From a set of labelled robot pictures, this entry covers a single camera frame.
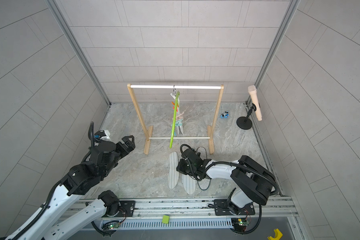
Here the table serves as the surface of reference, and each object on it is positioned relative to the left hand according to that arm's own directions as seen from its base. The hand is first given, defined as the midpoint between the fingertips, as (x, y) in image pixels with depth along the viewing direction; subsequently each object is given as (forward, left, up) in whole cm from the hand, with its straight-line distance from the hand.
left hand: (133, 140), depth 70 cm
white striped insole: (-7, -18, -22) cm, 29 cm away
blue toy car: (+33, -54, -20) cm, 66 cm away
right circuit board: (-30, -52, -22) cm, 64 cm away
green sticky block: (-29, -16, -21) cm, 39 cm away
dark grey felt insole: (-17, -33, -4) cm, 37 cm away
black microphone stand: (+26, -66, -19) cm, 74 cm away
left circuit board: (-31, +6, -20) cm, 38 cm away
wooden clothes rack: (+23, -42, -22) cm, 53 cm away
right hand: (-6, -19, -23) cm, 30 cm away
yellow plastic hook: (-34, -65, -19) cm, 76 cm away
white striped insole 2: (-13, -27, -23) cm, 38 cm away
